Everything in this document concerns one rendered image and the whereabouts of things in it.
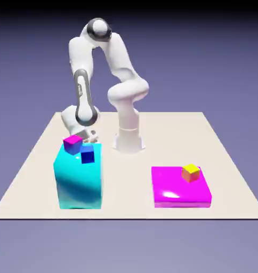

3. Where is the small blue cube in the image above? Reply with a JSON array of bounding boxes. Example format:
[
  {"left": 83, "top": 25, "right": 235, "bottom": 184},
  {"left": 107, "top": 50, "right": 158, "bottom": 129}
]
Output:
[{"left": 80, "top": 144, "right": 96, "bottom": 165}]

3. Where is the large cyan box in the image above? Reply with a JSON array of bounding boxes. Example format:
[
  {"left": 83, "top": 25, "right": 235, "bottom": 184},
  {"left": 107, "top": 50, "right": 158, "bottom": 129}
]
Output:
[{"left": 53, "top": 142, "right": 103, "bottom": 210}]

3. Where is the small magenta cube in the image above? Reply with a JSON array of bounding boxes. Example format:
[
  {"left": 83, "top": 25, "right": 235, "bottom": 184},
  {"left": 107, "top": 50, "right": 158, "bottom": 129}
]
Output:
[{"left": 62, "top": 134, "right": 83, "bottom": 156}]

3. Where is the small yellow cube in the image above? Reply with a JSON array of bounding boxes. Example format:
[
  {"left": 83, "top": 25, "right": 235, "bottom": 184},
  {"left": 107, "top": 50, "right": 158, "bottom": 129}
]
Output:
[{"left": 181, "top": 163, "right": 201, "bottom": 184}]

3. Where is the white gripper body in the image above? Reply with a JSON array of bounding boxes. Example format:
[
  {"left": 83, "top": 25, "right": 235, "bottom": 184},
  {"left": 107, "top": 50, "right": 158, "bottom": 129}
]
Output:
[{"left": 77, "top": 129, "right": 98, "bottom": 144}]

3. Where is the large magenta box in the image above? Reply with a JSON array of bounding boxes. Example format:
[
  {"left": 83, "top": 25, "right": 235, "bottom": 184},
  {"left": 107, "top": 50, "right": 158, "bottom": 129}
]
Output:
[{"left": 151, "top": 166, "right": 213, "bottom": 209}]

